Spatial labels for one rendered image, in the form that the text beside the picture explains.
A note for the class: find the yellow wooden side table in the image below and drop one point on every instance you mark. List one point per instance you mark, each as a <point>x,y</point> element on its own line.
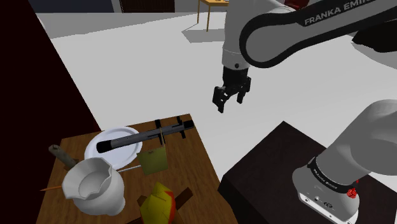
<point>208,2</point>

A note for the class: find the thin grey orange-tipped rod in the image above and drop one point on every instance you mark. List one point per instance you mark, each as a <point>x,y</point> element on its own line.
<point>130,169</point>

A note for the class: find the grey brown cylindrical tool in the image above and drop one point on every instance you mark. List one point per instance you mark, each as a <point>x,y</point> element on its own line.
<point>62,154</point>

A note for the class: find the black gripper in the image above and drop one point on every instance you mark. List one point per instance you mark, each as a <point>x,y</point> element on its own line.
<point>234,77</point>

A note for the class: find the white pitcher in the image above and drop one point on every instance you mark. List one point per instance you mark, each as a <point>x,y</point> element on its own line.
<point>105,195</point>

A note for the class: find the brown wooden table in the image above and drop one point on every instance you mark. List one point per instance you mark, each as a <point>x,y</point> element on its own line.
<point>189,173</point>

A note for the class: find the yellow red figure on stand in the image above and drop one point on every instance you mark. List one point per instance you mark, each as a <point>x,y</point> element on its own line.
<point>156,204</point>

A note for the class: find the dark robot stand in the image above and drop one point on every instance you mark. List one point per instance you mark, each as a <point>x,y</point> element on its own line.
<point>266,173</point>

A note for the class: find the white plate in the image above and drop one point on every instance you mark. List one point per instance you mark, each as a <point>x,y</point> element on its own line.
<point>119,156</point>

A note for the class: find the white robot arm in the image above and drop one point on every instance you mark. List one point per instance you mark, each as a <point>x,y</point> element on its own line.
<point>266,40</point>

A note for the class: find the dark cabinet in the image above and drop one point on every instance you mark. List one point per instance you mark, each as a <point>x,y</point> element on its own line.
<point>145,5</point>

